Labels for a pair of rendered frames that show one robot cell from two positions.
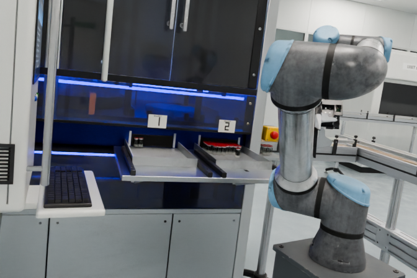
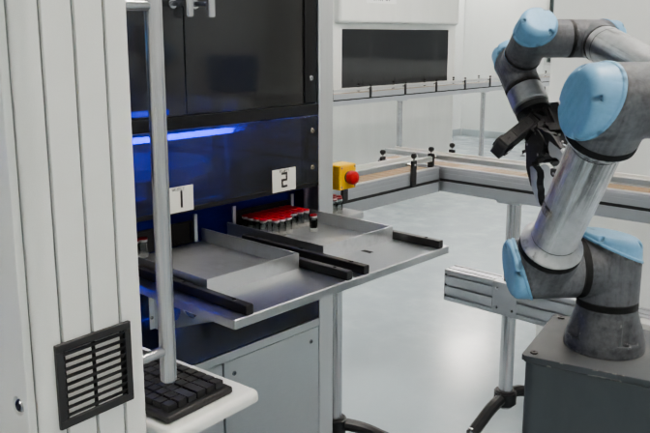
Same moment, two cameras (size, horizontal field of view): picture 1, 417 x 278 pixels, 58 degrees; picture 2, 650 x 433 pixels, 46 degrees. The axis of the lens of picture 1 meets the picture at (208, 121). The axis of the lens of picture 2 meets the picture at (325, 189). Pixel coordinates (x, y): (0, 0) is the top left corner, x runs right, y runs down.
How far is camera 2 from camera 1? 0.79 m
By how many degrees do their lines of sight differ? 29
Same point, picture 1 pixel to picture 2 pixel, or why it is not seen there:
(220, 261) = (300, 418)
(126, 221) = not seen: hidden behind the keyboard
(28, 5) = (122, 40)
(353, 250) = (636, 326)
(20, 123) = (132, 276)
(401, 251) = (539, 310)
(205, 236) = (274, 384)
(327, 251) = (608, 338)
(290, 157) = (574, 223)
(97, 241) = not seen: outside the picture
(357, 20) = not seen: outside the picture
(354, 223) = (635, 289)
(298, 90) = (637, 133)
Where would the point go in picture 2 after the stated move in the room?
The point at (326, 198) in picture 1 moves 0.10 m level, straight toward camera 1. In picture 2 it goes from (600, 266) to (629, 282)
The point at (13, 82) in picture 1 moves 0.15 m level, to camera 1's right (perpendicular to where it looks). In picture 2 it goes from (112, 199) to (219, 188)
